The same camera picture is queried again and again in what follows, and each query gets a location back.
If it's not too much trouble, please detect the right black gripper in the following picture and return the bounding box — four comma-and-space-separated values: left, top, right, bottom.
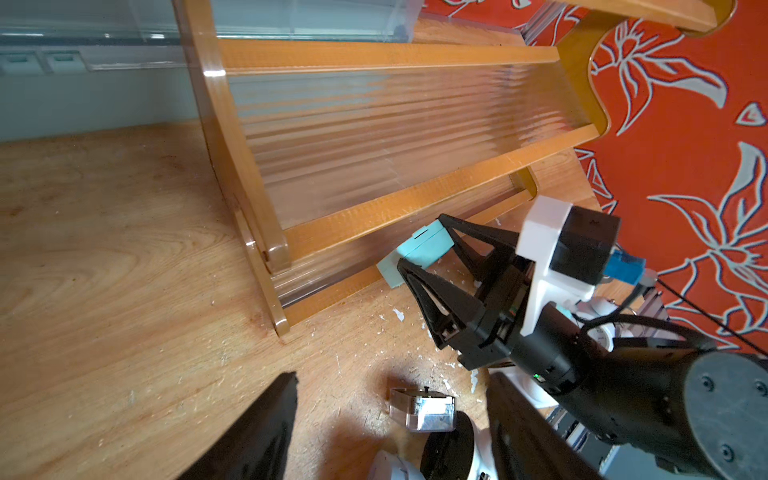
397, 214, 591, 393

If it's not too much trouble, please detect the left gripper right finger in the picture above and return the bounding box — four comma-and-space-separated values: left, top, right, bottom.
486, 373, 600, 479

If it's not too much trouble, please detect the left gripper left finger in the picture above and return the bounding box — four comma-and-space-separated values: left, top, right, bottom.
180, 372, 298, 479

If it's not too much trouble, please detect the teal square alarm clock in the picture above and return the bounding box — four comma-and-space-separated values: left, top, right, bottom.
376, 220, 454, 289

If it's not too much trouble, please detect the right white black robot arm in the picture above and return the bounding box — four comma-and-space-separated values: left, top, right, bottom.
397, 205, 767, 479

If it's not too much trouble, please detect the wooden two-tier shelf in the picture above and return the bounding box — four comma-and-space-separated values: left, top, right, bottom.
174, 1, 735, 335

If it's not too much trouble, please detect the white twin-bell clock left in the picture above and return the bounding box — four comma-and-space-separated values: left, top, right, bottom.
367, 411, 498, 480

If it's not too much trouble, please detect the white twin-bell clock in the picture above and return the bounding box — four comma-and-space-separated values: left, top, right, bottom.
367, 411, 498, 480
488, 296, 618, 409

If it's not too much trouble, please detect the white twin-bell clock right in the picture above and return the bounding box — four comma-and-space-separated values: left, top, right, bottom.
488, 296, 618, 409

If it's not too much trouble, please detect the clear plastic storage bin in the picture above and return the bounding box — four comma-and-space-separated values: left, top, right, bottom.
1, 0, 422, 76

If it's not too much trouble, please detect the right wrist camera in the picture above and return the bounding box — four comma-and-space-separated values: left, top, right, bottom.
516, 196, 646, 336

